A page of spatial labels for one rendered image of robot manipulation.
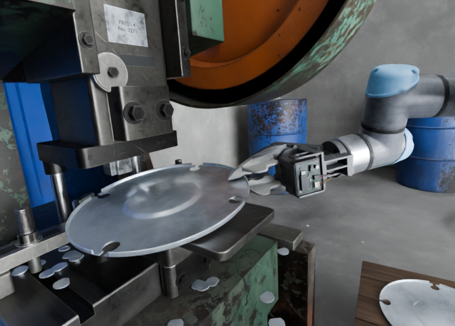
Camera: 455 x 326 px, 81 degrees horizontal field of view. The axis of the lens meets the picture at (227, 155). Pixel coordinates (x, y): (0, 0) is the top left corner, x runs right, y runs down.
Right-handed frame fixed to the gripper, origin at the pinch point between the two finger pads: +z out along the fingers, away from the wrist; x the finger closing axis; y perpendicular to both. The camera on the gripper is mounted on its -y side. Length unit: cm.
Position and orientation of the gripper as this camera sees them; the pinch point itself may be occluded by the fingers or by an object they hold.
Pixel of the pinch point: (233, 179)
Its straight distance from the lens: 48.4
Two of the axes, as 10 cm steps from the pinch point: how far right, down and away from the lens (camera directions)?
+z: -9.5, 2.1, -2.5
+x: 1.5, 9.6, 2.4
